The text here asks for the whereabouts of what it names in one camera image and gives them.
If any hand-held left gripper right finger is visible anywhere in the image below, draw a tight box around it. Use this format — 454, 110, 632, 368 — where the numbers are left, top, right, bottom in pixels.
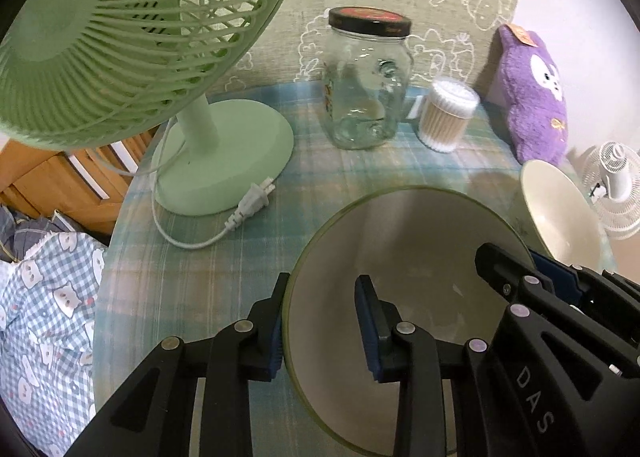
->
354, 275, 506, 457

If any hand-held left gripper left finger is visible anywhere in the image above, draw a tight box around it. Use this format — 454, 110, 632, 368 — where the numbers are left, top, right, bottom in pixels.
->
65, 273, 291, 457

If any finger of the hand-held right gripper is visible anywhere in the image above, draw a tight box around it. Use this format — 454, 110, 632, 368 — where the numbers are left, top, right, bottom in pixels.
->
474, 243, 551, 309
531, 251, 640, 310

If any beige ceramic bowl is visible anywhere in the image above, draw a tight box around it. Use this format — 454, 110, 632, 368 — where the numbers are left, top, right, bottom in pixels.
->
282, 187, 538, 457
520, 159, 607, 274

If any white standing fan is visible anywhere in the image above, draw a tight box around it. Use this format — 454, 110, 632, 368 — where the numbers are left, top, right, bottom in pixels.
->
582, 141, 640, 240

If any cotton swab container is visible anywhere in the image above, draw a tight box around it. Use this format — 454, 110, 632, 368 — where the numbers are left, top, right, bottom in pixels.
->
417, 78, 482, 154

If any purple plush bunny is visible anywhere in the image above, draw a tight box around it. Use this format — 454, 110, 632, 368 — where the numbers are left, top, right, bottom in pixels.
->
495, 24, 570, 165

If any glass jar with dark lid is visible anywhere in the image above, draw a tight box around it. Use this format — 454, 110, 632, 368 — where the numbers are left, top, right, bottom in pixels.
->
322, 7, 412, 151

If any blue checked blanket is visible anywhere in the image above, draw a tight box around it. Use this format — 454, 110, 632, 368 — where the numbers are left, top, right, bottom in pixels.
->
0, 232, 108, 457

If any grey cloth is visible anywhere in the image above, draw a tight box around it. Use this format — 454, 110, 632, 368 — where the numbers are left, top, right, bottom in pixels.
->
0, 204, 76, 265

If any wooden chair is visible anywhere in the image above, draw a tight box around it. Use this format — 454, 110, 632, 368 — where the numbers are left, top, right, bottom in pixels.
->
0, 127, 156, 233

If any green desk fan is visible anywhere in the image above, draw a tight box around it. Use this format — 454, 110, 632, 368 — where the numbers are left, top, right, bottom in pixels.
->
0, 0, 308, 215

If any white fan power cord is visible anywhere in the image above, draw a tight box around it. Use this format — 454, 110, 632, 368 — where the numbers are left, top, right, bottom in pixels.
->
150, 117, 277, 250

